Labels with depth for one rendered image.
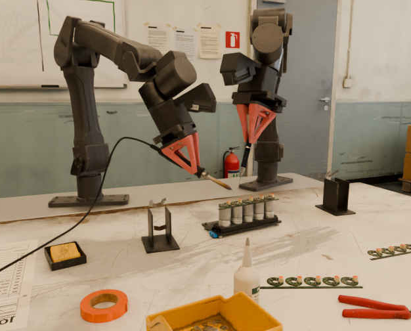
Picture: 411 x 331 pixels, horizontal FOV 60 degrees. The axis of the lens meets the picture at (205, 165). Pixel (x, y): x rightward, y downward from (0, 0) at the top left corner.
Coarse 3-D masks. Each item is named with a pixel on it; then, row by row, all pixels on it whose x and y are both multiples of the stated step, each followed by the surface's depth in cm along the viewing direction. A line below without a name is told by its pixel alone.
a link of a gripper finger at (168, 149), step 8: (168, 136) 74; (168, 144) 72; (176, 144) 72; (184, 144) 71; (192, 144) 72; (168, 152) 72; (192, 152) 72; (176, 160) 73; (192, 160) 73; (184, 168) 73; (192, 168) 73
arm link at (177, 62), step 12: (132, 60) 71; (168, 60) 68; (180, 60) 67; (132, 72) 72; (144, 72) 71; (156, 72) 70; (168, 72) 67; (180, 72) 66; (192, 72) 69; (156, 84) 69; (168, 84) 68; (180, 84) 67; (168, 96) 70
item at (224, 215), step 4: (224, 204) 72; (228, 208) 71; (220, 212) 71; (224, 212) 71; (228, 212) 71; (220, 216) 71; (224, 216) 71; (228, 216) 71; (220, 220) 71; (224, 220) 71; (228, 220) 71; (220, 224) 71; (224, 224) 71; (228, 224) 71
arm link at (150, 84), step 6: (150, 78) 73; (144, 84) 72; (150, 84) 71; (144, 90) 72; (150, 90) 71; (156, 90) 71; (144, 96) 72; (150, 96) 71; (156, 96) 71; (162, 96) 72; (144, 102) 73; (150, 102) 72; (156, 102) 71; (150, 108) 72
